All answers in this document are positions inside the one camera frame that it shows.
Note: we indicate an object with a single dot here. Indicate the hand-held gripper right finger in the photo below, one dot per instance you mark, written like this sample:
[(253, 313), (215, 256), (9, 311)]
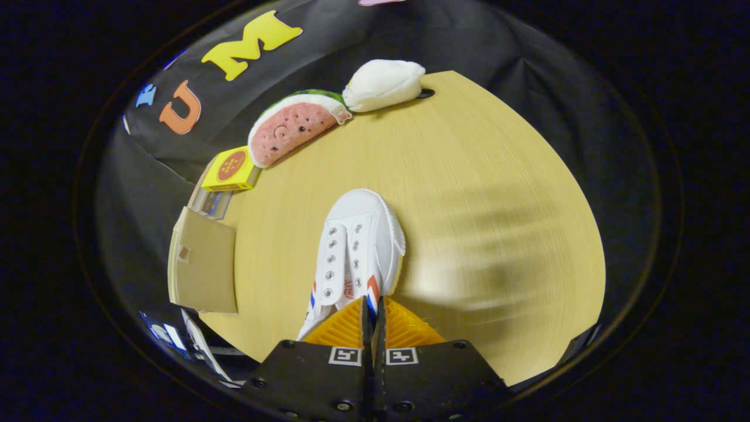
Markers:
[(433, 381)]

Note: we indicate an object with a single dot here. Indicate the watermelon slice plush toy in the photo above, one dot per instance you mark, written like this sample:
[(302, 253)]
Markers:
[(293, 126)]

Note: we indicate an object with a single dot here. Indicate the dark flat object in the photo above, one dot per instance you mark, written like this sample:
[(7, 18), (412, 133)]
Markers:
[(580, 346)]

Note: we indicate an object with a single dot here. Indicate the blue book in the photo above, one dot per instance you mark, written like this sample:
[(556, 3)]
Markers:
[(215, 203)]

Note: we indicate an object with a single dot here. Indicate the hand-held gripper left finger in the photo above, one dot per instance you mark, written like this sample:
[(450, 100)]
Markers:
[(316, 381)]

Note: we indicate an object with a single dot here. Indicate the cream fabric storage box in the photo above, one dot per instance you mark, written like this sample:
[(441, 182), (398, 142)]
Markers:
[(205, 264)]

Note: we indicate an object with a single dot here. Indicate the white plush toy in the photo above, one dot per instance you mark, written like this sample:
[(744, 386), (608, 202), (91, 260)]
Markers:
[(384, 85)]

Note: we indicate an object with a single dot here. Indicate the yellow book with red circle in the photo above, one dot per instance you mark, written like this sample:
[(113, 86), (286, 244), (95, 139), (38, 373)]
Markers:
[(231, 170)]

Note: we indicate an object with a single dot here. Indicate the white canvas shoe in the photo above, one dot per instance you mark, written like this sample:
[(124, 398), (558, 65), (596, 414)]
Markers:
[(363, 234)]

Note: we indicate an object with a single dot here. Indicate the white laptop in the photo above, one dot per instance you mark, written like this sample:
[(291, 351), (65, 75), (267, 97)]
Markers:
[(205, 351)]

